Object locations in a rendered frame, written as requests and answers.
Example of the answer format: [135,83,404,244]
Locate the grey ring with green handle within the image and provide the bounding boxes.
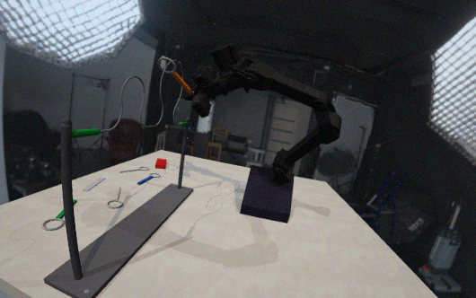
[42,200,76,231]

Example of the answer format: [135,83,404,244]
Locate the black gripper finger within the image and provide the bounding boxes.
[185,86,199,101]
[192,85,203,92]

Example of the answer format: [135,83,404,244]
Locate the red rectangular block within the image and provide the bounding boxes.
[155,158,166,169]

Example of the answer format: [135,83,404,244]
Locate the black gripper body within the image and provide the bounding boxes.
[191,66,228,118]

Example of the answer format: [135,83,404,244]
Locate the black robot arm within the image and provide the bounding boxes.
[191,43,341,188]

